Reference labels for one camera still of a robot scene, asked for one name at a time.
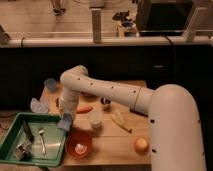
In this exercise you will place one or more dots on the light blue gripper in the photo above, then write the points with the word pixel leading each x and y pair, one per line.
pixel 66 122

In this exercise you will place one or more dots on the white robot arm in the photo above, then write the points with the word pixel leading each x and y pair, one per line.
pixel 176 142

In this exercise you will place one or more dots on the green plastic tray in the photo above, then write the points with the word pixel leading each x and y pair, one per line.
pixel 54 139

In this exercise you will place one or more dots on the orange carrot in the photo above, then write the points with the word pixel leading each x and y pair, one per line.
pixel 85 109

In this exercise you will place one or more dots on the orange bowl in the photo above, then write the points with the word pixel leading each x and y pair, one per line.
pixel 78 137

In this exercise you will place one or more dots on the metal spoon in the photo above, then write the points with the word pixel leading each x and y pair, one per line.
pixel 41 131

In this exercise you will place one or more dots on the white plastic cup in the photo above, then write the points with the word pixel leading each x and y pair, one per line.
pixel 95 119

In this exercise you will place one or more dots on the black knife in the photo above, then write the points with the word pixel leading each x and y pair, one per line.
pixel 27 131

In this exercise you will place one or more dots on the blue cup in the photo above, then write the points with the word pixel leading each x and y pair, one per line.
pixel 50 84

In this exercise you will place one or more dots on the small dark toy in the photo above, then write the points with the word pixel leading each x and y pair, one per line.
pixel 105 103

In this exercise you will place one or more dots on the crumpled foil wrapper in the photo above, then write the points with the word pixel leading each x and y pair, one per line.
pixel 24 151

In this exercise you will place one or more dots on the yellow banana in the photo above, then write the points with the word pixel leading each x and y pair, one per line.
pixel 118 119

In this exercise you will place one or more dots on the orange fruit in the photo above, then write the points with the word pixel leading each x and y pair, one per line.
pixel 141 145

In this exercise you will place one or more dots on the black monitor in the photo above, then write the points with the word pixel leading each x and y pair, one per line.
pixel 162 16

